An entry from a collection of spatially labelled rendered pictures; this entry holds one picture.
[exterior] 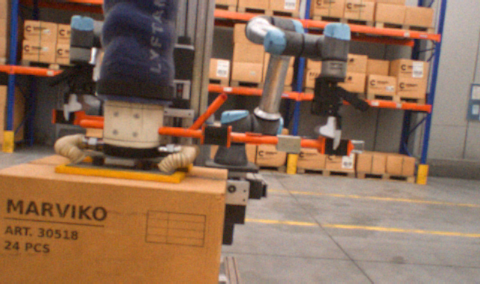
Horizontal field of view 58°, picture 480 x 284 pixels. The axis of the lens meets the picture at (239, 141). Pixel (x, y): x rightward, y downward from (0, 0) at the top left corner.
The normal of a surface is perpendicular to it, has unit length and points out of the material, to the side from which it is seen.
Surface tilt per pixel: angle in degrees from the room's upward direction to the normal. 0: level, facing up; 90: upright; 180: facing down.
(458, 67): 90
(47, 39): 92
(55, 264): 90
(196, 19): 90
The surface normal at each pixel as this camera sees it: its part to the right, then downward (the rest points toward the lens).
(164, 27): 0.77, -0.23
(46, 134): 0.08, 0.10
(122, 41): -0.13, -0.21
